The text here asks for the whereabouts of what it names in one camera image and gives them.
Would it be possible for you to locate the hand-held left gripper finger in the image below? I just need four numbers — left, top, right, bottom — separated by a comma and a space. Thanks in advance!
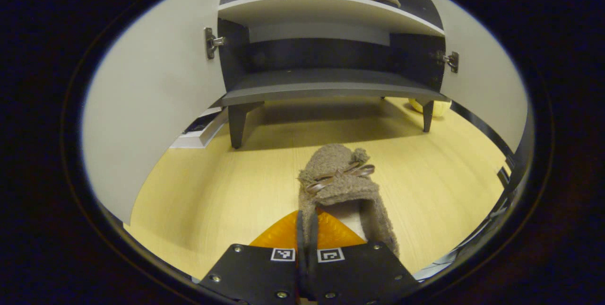
306, 209, 421, 305
199, 209, 307, 305

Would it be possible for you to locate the grey shoe cabinet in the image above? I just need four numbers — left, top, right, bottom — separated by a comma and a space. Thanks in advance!
217, 0, 449, 149

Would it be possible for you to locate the grey cabinet door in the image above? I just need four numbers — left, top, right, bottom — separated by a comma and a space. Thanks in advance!
416, 0, 529, 154
81, 0, 228, 225

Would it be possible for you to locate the stack of white books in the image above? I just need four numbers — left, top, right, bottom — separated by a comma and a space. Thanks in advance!
170, 106, 228, 149

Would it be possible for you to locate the yellow plush ball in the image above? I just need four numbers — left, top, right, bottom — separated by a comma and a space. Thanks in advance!
409, 98, 452, 118

